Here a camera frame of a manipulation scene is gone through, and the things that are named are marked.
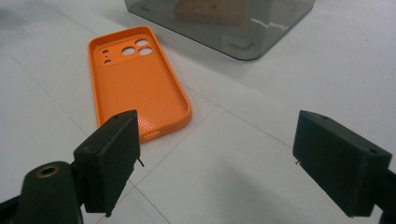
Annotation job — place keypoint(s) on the grey transparent plastic box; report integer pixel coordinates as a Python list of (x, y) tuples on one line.
[(274, 37)]

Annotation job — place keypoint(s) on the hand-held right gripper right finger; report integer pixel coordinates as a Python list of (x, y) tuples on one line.
[(339, 168)]

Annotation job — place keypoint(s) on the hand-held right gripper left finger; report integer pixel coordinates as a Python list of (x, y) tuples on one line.
[(106, 161)]

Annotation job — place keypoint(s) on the orange phone case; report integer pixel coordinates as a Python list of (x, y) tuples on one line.
[(140, 84)]

